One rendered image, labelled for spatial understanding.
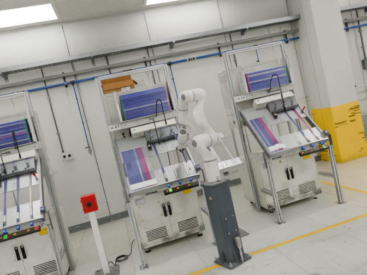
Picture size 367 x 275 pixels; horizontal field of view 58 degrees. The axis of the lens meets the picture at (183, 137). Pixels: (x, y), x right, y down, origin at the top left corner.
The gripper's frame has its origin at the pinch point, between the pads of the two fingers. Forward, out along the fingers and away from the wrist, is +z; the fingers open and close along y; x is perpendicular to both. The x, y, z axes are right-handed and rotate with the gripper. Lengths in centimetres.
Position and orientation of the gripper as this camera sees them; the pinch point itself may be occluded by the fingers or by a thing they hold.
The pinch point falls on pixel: (181, 149)
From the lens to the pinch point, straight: 322.5
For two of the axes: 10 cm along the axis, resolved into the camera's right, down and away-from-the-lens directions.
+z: -0.4, 5.5, 8.3
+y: -9.5, 2.4, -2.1
